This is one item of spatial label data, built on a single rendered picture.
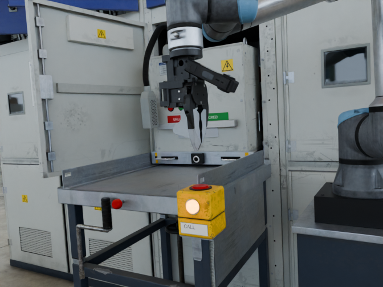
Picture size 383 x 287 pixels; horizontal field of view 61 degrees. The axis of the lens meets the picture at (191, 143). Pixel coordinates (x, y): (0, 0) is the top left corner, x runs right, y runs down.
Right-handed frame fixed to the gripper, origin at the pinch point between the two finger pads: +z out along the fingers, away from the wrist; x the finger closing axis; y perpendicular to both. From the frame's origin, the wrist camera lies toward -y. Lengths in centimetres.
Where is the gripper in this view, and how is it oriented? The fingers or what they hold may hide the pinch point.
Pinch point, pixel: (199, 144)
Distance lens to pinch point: 70.7
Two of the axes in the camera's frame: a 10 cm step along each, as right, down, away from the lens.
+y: -8.8, 0.1, 4.7
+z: 0.5, 10.0, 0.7
